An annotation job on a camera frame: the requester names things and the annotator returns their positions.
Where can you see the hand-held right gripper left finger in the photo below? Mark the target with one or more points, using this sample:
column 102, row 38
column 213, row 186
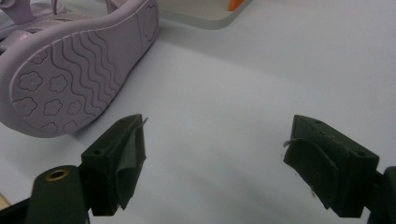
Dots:
column 106, row 168

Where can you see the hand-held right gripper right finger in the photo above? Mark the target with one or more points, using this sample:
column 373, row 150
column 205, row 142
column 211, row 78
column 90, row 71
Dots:
column 339, row 174

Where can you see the purple child sandal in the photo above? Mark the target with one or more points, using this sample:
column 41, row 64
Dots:
column 18, row 12
column 77, row 62

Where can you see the white plastic storage box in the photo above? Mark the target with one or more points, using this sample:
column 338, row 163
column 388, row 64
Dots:
column 199, row 15

